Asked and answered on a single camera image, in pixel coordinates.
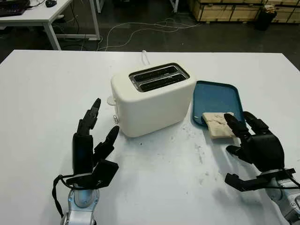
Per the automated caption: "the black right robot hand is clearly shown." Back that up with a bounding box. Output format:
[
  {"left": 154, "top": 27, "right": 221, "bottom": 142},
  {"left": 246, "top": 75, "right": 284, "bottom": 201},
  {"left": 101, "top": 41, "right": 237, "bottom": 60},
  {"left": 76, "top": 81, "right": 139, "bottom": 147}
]
[{"left": 224, "top": 111, "right": 286, "bottom": 173}]

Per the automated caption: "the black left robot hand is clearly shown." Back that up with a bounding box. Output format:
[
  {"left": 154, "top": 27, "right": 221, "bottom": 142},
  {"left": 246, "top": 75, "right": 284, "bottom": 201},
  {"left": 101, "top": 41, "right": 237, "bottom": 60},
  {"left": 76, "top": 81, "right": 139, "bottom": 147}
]
[{"left": 71, "top": 98, "right": 120, "bottom": 178}]

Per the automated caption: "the pale slice of bread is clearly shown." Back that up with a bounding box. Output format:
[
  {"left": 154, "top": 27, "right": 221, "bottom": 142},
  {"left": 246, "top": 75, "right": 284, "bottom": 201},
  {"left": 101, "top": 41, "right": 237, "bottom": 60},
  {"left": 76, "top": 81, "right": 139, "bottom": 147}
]
[{"left": 202, "top": 112, "right": 240, "bottom": 140}]

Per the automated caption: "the blue plastic tray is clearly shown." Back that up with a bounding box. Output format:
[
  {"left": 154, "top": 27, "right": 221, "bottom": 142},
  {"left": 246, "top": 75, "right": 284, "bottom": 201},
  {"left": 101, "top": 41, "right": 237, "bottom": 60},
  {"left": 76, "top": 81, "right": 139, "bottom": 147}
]
[{"left": 190, "top": 81, "right": 247, "bottom": 129}]

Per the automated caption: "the white two-slot toaster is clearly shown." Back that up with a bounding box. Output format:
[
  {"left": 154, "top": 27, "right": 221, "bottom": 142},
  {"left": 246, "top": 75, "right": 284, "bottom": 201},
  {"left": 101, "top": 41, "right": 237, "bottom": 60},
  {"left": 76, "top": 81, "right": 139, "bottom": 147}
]
[{"left": 111, "top": 62, "right": 197, "bottom": 138}]

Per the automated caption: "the black waste bin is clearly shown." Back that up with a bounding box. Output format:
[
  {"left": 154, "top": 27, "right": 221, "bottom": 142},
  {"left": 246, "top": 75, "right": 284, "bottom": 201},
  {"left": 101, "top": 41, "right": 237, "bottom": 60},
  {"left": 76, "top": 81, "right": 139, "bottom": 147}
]
[{"left": 255, "top": 6, "right": 277, "bottom": 31}]

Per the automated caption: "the wooden crate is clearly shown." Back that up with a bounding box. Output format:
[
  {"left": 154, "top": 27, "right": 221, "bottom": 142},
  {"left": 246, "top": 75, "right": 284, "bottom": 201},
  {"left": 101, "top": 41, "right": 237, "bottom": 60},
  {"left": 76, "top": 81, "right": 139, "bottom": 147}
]
[{"left": 187, "top": 0, "right": 300, "bottom": 24}]

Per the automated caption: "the white office desk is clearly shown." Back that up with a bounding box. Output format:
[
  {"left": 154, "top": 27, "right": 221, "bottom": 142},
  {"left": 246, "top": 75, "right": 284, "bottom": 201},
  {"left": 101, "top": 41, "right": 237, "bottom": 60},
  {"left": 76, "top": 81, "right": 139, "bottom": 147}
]
[{"left": 0, "top": 0, "right": 101, "bottom": 51}]

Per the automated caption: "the white table leg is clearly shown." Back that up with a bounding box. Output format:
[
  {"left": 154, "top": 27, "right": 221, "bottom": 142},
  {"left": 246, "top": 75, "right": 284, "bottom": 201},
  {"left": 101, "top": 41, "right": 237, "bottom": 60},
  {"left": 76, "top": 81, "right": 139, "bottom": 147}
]
[
  {"left": 95, "top": 0, "right": 105, "bottom": 14},
  {"left": 170, "top": 0, "right": 180, "bottom": 14}
]

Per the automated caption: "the black keyboard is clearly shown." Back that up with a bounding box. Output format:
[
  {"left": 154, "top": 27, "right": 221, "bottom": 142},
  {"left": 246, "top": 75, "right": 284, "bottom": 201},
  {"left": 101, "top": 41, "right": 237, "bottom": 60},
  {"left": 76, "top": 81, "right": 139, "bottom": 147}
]
[{"left": 0, "top": 0, "right": 30, "bottom": 17}]

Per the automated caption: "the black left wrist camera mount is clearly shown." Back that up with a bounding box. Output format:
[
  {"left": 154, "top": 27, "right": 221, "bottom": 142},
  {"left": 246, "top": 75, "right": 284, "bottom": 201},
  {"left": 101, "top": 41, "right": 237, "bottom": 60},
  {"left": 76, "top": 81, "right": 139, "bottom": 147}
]
[{"left": 65, "top": 159, "right": 119, "bottom": 189}]

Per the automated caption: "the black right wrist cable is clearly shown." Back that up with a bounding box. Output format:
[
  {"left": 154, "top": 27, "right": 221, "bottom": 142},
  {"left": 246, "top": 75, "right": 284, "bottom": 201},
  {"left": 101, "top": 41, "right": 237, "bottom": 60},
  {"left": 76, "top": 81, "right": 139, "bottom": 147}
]
[{"left": 262, "top": 167, "right": 300, "bottom": 189}]

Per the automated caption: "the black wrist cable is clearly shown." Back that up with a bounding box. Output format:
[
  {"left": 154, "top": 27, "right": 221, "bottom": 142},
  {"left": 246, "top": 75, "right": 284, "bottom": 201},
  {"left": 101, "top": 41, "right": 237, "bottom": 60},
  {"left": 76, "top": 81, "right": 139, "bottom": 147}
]
[
  {"left": 262, "top": 167, "right": 300, "bottom": 189},
  {"left": 52, "top": 174, "right": 71, "bottom": 218}
]

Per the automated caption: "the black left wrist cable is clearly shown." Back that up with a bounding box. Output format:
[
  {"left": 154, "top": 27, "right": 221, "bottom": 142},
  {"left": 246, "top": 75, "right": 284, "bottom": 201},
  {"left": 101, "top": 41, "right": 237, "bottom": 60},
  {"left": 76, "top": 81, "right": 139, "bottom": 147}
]
[{"left": 52, "top": 174, "right": 71, "bottom": 218}]

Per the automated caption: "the white toaster power cord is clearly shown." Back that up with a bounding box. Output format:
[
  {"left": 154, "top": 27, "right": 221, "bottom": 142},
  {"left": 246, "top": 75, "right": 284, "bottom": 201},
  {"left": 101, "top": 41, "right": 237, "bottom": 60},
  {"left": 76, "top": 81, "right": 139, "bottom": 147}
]
[{"left": 140, "top": 50, "right": 150, "bottom": 66}]

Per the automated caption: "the white floor cable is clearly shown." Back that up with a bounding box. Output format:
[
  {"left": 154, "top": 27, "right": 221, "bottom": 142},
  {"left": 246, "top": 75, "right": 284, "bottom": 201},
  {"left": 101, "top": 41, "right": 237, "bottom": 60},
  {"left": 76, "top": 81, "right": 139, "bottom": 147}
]
[{"left": 97, "top": 17, "right": 202, "bottom": 52}]

